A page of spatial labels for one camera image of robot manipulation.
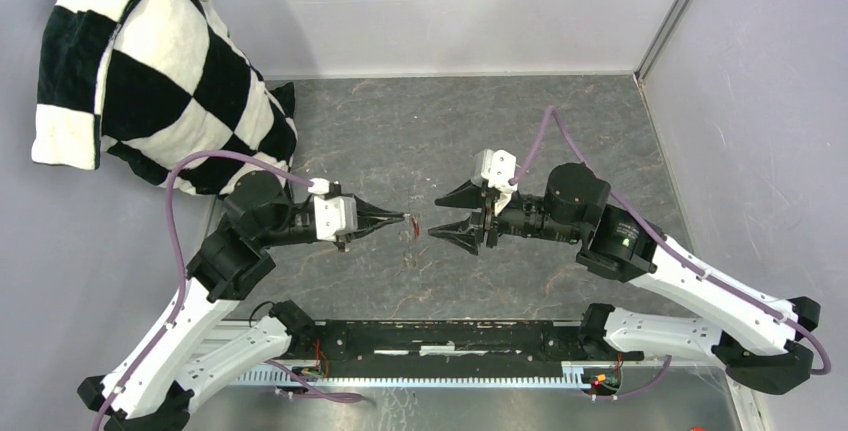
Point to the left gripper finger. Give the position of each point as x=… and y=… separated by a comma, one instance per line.
x=370, y=224
x=372, y=214

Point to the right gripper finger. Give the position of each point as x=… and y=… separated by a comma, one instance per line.
x=467, y=234
x=467, y=196

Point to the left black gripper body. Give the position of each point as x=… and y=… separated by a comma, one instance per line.
x=297, y=225

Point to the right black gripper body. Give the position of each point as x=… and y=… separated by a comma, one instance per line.
x=522, y=215

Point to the key with red tag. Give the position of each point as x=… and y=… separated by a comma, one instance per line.
x=415, y=223

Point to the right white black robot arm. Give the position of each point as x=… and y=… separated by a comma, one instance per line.
x=755, y=337

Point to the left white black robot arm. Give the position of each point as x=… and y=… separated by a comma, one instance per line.
x=163, y=381

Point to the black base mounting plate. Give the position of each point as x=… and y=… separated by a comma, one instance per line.
x=459, y=349

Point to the black and white checkered cloth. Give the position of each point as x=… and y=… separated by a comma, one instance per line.
x=160, y=85

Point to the corner aluminium profile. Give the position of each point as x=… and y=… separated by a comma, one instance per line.
x=664, y=33

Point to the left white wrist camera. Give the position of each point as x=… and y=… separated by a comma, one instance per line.
x=335, y=213

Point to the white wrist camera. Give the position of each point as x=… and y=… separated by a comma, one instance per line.
x=335, y=213
x=495, y=169

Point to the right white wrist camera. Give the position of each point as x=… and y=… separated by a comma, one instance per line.
x=495, y=169

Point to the white slotted cable duct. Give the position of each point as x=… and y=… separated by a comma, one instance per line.
x=568, y=378

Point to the aluminium frame rail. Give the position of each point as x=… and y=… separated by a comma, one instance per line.
x=309, y=359

